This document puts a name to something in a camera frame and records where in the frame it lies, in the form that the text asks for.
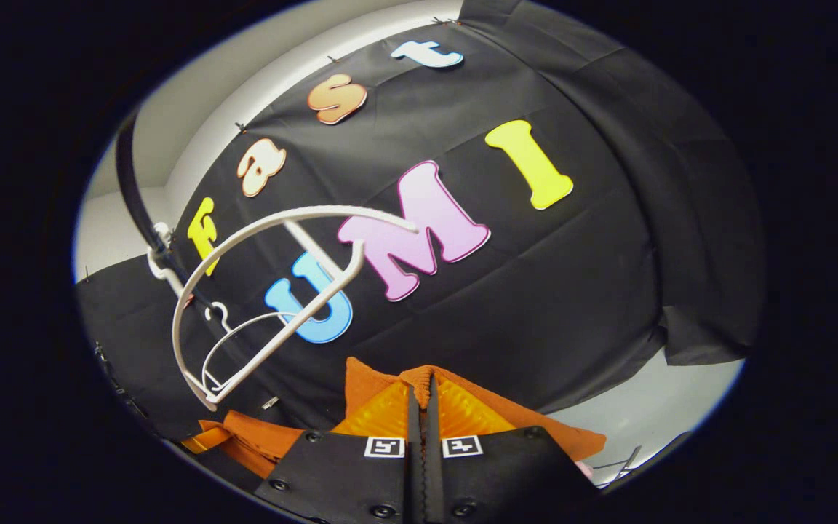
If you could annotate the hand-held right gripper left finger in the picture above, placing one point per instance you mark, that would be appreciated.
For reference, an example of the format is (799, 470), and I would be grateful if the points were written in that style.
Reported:
(414, 473)

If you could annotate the black backdrop cloth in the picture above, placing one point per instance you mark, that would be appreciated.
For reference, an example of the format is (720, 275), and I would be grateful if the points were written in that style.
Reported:
(572, 291)

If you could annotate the black clothes rack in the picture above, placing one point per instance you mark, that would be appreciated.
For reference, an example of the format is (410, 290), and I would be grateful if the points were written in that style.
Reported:
(128, 182)

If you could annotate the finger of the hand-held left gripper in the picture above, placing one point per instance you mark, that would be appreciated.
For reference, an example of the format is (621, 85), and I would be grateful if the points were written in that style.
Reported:
(204, 439)

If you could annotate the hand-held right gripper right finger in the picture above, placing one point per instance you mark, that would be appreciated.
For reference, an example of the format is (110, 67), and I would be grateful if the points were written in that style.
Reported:
(433, 473)

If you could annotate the white plastic hanger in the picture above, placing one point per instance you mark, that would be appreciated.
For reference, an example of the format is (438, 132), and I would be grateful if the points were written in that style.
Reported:
(227, 325)
(302, 211)

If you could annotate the white pink laundry hamper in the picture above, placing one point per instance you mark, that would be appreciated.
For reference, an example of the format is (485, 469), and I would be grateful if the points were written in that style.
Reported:
(585, 469)

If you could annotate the rust orange shirt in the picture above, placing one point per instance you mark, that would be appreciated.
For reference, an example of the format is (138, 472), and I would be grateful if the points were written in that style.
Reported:
(368, 382)

